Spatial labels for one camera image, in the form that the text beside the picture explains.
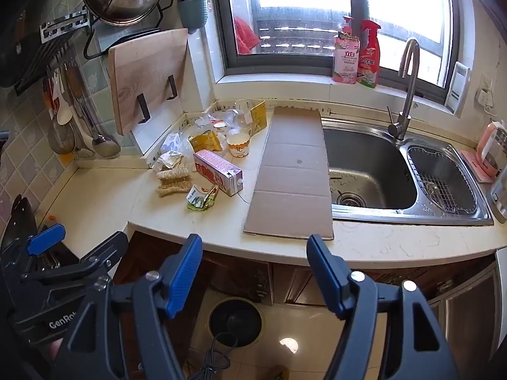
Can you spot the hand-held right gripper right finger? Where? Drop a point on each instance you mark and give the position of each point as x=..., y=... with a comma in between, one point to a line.
x=326, y=275

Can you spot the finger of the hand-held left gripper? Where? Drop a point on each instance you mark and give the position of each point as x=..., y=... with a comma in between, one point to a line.
x=107, y=249
x=45, y=239

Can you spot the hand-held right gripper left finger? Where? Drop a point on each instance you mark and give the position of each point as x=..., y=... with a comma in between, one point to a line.
x=184, y=275

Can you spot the round trash bin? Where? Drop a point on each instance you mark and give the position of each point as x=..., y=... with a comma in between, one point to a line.
x=235, y=318

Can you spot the green wrapper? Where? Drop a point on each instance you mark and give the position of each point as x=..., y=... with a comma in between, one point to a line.
x=202, y=198

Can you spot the tan loofah scrubber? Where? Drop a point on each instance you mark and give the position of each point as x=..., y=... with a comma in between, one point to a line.
x=172, y=180

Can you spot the pink milk carton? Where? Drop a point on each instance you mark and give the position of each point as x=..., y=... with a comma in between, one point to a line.
x=216, y=172

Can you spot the yellow snack bag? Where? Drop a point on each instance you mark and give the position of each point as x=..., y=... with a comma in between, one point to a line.
x=206, y=140

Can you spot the white paper cup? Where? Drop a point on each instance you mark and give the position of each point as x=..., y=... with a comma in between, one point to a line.
x=239, y=144

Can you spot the clear plastic container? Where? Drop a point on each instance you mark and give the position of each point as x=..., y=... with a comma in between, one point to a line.
x=233, y=116

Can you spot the person's left hand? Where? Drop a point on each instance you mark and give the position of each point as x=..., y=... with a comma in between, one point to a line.
x=53, y=350

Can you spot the wooden cabinet door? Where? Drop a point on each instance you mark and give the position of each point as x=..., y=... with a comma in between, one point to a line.
x=301, y=285
x=158, y=251
x=237, y=277

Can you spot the black gas stove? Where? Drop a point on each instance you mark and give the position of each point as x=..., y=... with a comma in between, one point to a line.
x=21, y=213

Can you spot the steel skimmer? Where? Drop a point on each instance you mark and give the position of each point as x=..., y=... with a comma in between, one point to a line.
x=61, y=138

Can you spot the steel ladle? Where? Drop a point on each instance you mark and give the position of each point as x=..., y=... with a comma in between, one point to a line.
x=103, y=144

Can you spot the brown cardboard sheet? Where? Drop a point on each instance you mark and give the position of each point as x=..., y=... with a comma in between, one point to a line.
x=293, y=174

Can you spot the stainless steel sink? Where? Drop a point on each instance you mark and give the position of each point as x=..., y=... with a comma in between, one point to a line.
x=368, y=166

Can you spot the white cutting board holder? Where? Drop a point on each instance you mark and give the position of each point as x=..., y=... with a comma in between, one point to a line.
x=158, y=136

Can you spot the crumpled clear plastic bag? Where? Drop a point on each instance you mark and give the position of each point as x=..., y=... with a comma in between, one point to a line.
x=174, y=144

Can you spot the white rice paddle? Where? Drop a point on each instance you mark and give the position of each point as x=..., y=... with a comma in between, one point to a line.
x=63, y=111

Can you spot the small orange-lid bottle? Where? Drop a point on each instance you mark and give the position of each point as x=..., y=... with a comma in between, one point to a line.
x=220, y=126

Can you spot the stainless steel cabinet appliance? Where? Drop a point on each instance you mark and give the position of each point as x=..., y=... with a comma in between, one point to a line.
x=471, y=324

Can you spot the yellow carton box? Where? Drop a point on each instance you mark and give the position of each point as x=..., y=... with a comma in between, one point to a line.
x=257, y=116

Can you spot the wooden cutting board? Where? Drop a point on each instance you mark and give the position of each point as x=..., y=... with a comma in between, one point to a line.
x=146, y=79

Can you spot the pink mat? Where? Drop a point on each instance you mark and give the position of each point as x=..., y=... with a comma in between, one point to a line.
x=471, y=162

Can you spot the silver appliance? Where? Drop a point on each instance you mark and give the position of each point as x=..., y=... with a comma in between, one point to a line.
x=500, y=198

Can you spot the steel faucet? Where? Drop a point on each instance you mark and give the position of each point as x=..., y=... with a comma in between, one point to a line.
x=410, y=87

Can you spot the pink electric kettle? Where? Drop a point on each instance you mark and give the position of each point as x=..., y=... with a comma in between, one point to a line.
x=493, y=146

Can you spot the black range hood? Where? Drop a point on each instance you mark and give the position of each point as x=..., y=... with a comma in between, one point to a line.
x=23, y=27

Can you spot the pink floral package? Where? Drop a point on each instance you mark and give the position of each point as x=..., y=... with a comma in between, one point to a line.
x=345, y=61

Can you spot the red spray bottle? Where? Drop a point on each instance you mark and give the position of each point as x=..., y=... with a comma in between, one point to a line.
x=369, y=61

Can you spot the red cloth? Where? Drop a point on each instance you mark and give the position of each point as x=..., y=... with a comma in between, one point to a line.
x=245, y=35

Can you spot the blue utensil holder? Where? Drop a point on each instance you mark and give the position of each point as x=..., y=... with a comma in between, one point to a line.
x=192, y=14

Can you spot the steel hook rail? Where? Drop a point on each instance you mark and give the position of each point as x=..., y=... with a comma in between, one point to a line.
x=63, y=23

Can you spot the white wall box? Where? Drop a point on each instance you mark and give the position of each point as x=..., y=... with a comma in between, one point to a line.
x=457, y=89

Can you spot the white wall socket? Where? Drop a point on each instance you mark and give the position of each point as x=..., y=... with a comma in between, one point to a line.
x=485, y=91

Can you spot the dark window frame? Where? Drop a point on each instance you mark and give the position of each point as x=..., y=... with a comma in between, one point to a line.
x=227, y=27

